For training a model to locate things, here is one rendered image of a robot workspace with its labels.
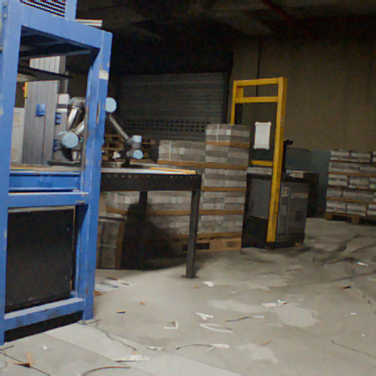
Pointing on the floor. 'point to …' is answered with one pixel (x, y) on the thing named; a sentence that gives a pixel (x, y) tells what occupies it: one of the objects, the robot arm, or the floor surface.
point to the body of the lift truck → (289, 220)
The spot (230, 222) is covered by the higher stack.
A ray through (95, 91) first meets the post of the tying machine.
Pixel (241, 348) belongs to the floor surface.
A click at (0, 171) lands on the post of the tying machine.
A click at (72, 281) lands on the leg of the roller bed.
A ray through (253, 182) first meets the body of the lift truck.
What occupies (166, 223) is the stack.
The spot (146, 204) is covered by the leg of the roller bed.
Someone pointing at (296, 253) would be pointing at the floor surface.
